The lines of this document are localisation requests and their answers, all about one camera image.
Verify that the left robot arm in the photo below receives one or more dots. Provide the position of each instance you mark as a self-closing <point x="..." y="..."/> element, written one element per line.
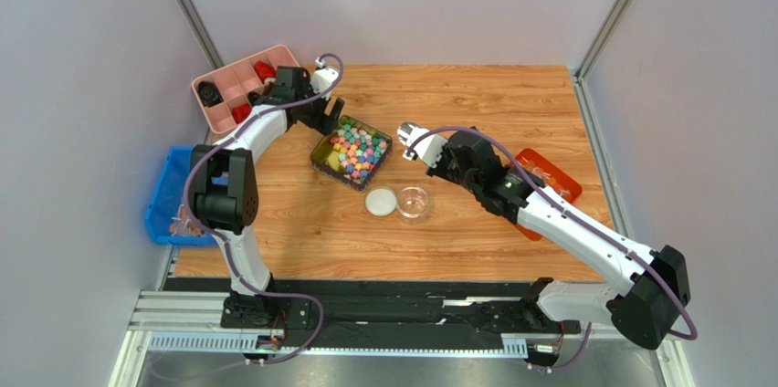
<point x="221" y="192"/>

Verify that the aluminium frame post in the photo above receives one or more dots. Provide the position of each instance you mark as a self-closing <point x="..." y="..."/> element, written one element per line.
<point x="201" y="33"/>
<point x="602" y="37"/>

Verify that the square tin of star candies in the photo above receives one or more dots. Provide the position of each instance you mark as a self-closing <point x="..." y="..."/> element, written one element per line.
<point x="352" y="154"/>

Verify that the white round lid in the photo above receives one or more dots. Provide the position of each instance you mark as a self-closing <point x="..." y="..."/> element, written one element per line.
<point x="380" y="201"/>

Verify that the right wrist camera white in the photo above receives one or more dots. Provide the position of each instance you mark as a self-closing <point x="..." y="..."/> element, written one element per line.
<point x="428" y="150"/>

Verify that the black chocolate in tray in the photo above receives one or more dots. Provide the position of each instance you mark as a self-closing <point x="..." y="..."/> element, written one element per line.
<point x="209" y="94"/>

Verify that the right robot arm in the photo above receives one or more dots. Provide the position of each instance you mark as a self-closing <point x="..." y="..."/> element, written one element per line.
<point x="644" y="293"/>

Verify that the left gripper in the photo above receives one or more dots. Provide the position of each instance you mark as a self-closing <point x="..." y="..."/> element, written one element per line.
<point x="322" y="122"/>

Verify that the left aluminium frame post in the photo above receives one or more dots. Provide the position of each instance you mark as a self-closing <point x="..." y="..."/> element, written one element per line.
<point x="201" y="33"/>

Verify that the orange tray of candies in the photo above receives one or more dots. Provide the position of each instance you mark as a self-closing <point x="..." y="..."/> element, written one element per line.
<point x="554" y="180"/>

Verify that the metal scoop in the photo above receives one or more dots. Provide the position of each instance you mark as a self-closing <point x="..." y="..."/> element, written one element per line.
<point x="408" y="132"/>

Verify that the blue plastic bin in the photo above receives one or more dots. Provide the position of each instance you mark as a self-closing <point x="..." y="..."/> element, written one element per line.
<point x="162" y="218"/>

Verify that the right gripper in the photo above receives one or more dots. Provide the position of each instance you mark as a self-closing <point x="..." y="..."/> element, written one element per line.
<point x="443" y="163"/>

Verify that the clear plastic cup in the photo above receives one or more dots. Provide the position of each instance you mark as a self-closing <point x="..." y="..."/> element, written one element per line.
<point x="413" y="204"/>

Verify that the pink compartment tray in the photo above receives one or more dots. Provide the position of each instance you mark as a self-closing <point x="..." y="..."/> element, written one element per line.
<point x="233" y="82"/>

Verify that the right aluminium frame post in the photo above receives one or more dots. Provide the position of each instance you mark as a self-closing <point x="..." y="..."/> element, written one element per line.
<point x="602" y="37"/>

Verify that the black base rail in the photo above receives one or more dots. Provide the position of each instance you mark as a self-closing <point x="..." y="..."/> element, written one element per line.
<point x="354" y="318"/>

